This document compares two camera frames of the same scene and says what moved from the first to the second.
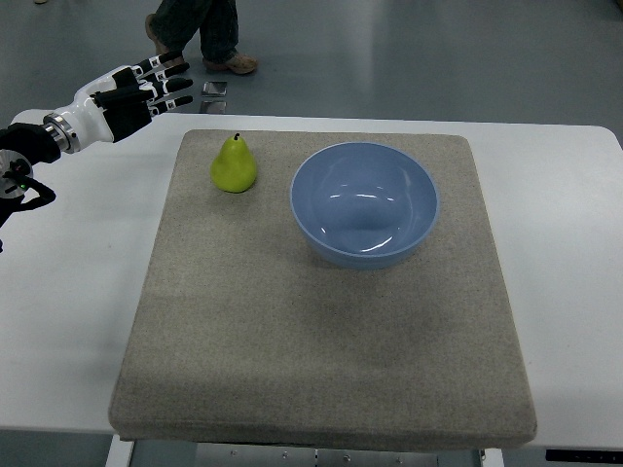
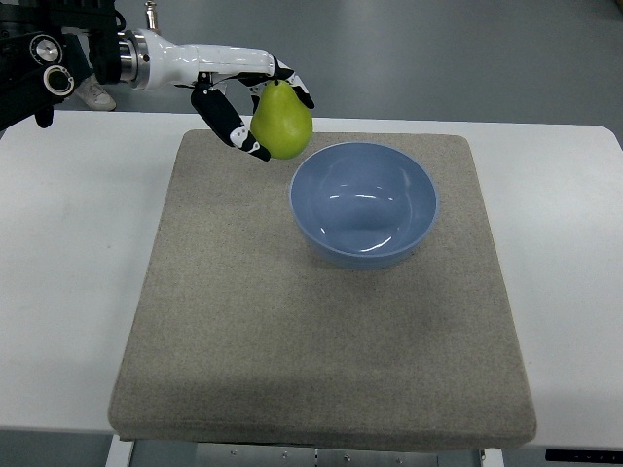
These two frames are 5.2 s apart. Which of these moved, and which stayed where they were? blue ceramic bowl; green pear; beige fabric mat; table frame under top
Moved: green pear
Stayed: table frame under top; blue ceramic bowl; beige fabric mat
